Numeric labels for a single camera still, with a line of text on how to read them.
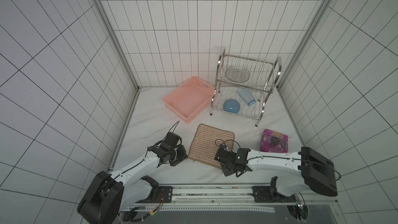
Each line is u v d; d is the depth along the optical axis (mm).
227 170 712
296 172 440
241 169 561
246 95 1010
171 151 712
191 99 1095
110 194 397
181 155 739
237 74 899
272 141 852
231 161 609
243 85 830
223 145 755
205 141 903
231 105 1029
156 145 667
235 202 726
